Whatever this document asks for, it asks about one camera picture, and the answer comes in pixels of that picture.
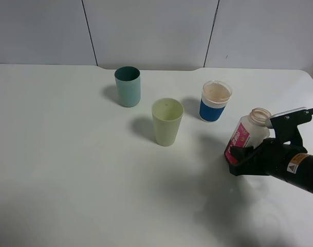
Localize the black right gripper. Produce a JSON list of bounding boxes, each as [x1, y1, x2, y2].
[[228, 138, 307, 181]]

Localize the plastic drink bottle pink label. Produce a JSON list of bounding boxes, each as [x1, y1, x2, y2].
[[224, 108, 271, 164]]

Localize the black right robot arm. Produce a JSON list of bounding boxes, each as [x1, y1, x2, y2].
[[255, 138, 313, 194]]

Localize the clear cup with blue sleeve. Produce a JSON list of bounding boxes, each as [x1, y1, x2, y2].
[[199, 80, 232, 122]]

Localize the pale green plastic cup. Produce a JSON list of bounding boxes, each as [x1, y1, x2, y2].
[[152, 98, 184, 147]]

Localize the teal plastic cup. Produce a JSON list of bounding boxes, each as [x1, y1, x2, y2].
[[114, 66, 141, 108]]

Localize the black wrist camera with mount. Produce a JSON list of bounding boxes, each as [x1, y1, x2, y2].
[[265, 108, 312, 147]]

